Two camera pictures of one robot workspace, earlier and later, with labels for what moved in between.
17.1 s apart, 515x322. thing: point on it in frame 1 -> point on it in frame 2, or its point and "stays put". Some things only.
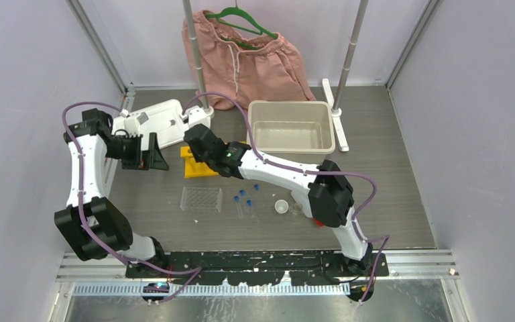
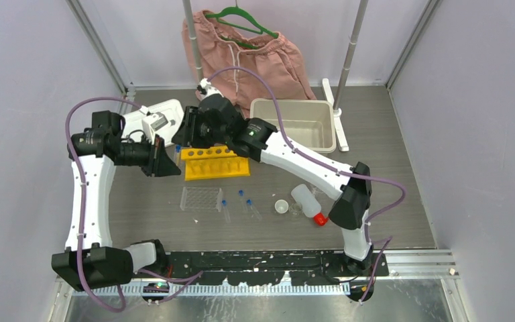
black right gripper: x=196 y=157 -> x=186 y=135
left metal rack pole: x=208 y=111 stays put
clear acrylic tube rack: x=196 y=198 stays put
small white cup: x=281 y=206 stays put
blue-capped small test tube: x=237 y=199 -> x=224 y=202
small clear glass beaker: x=296 y=209 stays put
